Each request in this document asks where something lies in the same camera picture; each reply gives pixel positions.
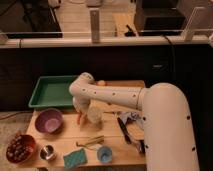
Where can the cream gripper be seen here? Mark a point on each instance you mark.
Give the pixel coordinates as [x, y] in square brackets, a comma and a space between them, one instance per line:
[81, 105]

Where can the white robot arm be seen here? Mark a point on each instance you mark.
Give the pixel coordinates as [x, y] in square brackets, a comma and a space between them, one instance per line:
[168, 130]

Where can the white plastic cup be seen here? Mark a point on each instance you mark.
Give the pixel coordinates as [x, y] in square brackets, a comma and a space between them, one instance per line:
[94, 115]

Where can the small metal cup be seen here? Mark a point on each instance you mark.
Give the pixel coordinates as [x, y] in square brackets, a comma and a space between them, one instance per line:
[47, 153]

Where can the orange fruit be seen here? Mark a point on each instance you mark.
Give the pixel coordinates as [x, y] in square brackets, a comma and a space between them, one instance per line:
[101, 83]

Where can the green plastic tray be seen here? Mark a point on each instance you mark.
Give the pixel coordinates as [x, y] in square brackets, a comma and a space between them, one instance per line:
[52, 91]

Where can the purple bowl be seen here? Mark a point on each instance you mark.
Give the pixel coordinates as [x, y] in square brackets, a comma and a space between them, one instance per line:
[49, 120]

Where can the grey blue cloth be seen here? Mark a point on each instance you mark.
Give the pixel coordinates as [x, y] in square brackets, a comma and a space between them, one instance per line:
[132, 116]

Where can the teal sponge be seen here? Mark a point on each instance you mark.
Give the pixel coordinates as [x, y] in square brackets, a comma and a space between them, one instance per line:
[75, 159]

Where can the black scrub brush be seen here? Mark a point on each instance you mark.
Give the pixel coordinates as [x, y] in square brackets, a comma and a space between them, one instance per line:
[141, 147]

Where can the black handled brush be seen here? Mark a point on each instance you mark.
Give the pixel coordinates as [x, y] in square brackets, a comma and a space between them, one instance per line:
[124, 131]

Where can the white horizontal rail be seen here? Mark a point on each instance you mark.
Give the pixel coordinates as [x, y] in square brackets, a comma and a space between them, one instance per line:
[105, 41]

